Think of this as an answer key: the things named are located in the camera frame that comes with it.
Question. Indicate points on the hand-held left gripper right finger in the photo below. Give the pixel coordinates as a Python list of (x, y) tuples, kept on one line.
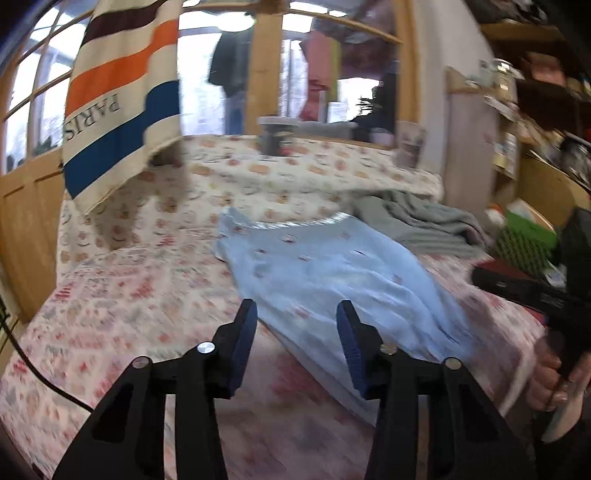
[(353, 350)]

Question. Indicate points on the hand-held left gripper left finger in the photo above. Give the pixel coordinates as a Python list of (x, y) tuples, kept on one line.
[(242, 341)]

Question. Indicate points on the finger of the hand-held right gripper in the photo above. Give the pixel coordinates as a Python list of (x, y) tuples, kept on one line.
[(512, 288)]

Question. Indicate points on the light blue cat-print satin pants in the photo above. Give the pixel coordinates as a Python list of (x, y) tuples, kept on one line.
[(323, 277)]

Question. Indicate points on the person's right hand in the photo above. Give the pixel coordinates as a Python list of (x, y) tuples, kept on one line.
[(549, 378)]

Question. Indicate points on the green and black crate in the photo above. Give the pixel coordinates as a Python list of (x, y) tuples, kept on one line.
[(526, 251)]

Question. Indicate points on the grey knitted cloth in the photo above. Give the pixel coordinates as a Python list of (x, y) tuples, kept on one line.
[(425, 226)]

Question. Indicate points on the pink printed bed sheet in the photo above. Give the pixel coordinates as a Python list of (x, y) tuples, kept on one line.
[(138, 300)]

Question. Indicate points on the tall wooden board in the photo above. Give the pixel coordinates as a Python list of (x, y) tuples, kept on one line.
[(466, 147)]

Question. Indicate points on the bear-print cream sheet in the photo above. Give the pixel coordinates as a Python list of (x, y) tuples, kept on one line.
[(300, 180)]

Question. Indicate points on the white earring card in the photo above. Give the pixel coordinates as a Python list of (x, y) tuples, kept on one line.
[(410, 145)]

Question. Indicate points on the cluttered wooden shelf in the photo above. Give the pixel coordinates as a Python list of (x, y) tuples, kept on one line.
[(545, 92)]

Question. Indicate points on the grey plastic container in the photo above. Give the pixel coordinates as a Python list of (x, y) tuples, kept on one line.
[(277, 136)]

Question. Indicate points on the wooden glazed door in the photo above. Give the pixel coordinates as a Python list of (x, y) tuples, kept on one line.
[(27, 230)]

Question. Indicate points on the striped hanging towel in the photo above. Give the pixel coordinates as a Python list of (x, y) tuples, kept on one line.
[(106, 138)]

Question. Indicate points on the dark hanging jacket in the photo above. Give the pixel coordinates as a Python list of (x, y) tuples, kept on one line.
[(231, 64)]

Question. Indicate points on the pink hanging cloth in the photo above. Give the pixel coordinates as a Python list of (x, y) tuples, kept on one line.
[(318, 64)]

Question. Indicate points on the wooden window frame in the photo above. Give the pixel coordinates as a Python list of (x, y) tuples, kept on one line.
[(263, 69)]

